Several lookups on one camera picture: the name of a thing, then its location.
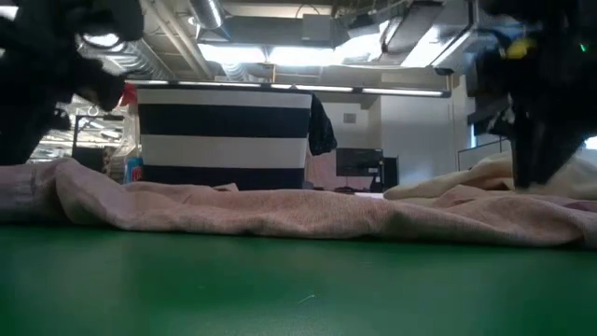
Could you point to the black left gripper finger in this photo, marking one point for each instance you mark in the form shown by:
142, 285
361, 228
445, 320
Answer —
23, 135
102, 88

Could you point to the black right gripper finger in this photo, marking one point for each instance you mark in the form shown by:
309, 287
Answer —
562, 158
529, 158

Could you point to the pink button shirt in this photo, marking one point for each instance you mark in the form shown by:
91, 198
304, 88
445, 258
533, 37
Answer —
280, 210

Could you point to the navy white striped laundry basket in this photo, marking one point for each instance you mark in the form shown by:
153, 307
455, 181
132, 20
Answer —
224, 121

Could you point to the cream shirt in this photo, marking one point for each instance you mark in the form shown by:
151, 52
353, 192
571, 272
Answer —
485, 177

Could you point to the metal framed panel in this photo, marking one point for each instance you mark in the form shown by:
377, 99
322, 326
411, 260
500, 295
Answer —
480, 156

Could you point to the clear plastic bottle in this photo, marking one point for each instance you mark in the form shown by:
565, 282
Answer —
133, 170

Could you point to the white ceiling air unit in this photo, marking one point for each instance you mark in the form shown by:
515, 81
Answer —
434, 32

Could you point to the light wooden desk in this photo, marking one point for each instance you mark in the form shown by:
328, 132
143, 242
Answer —
401, 92

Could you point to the bright ceiling light panel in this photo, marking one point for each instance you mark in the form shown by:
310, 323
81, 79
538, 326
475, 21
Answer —
261, 55

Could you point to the black computer monitor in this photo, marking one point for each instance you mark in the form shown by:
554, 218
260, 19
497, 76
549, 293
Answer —
359, 162

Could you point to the green table mat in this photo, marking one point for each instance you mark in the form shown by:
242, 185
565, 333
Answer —
280, 289

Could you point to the ribbed silver ventilation duct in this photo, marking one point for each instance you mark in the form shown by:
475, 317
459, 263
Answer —
140, 60

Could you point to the smooth silver ventilation duct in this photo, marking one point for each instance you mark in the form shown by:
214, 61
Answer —
207, 14

